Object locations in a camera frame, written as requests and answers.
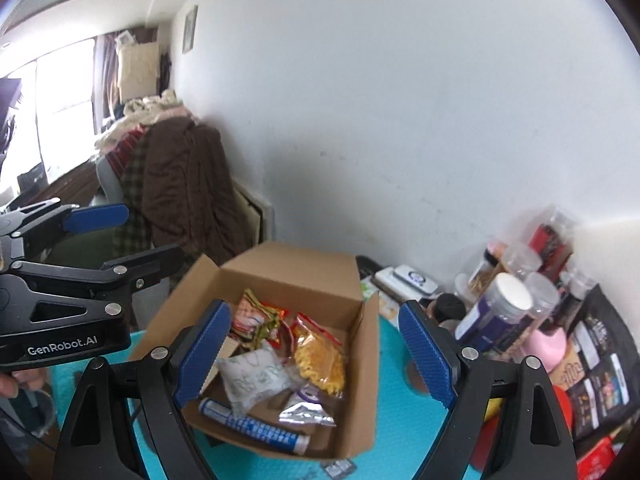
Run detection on grey office chair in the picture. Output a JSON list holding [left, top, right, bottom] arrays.
[[96, 156, 124, 204]]

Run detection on clear jar with nuts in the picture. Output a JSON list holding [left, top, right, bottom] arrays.
[[466, 240, 506, 302]]

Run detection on silver purple snack packet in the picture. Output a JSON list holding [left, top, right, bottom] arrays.
[[279, 384, 335, 427]]

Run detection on red plastic canister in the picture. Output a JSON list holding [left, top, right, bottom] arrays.
[[470, 383, 574, 470]]

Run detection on pink lidded jar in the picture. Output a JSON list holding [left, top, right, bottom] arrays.
[[522, 328, 567, 373]]

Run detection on cereal snack bag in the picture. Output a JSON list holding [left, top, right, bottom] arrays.
[[231, 288, 285, 351]]

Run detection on large red snack bag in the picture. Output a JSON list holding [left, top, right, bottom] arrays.
[[264, 302, 295, 361]]

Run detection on small tan cardboard box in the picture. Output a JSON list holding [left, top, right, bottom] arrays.
[[200, 337, 240, 394]]

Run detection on open cardboard box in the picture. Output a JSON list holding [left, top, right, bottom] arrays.
[[130, 239, 381, 461]]

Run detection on brown jacket on chair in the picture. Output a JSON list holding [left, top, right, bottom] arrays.
[[141, 117, 252, 266]]

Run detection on white router device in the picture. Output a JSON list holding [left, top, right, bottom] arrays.
[[373, 264, 440, 302]]

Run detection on waffle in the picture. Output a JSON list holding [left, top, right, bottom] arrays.
[[292, 313, 346, 396]]

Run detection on clear jar red label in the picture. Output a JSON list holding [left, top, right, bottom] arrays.
[[528, 207, 576, 282]]

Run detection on dark blue label jar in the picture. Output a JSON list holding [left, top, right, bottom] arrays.
[[454, 272, 534, 353]]

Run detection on blue white tablet tube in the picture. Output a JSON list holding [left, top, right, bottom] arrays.
[[198, 399, 310, 456]]

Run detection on green plaid shirt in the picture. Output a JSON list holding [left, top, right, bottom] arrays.
[[106, 129, 152, 258]]

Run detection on teal bubble table mat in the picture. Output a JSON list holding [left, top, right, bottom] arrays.
[[49, 316, 484, 480]]

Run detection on white patterned bread bag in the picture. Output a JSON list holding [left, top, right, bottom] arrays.
[[218, 341, 300, 417]]

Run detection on person's left hand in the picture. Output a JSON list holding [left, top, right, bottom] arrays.
[[0, 368, 48, 399]]

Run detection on black lidded spice jar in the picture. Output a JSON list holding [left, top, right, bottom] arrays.
[[432, 292, 466, 324]]

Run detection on black coffee pouch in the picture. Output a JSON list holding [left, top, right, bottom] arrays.
[[567, 286, 639, 452]]

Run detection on yellow green lemon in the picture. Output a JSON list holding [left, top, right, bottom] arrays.
[[484, 398, 503, 422]]

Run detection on framed wall picture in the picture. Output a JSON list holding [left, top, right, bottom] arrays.
[[182, 6, 198, 54]]

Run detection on pile of laundry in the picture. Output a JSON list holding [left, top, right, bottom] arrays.
[[94, 89, 195, 154]]

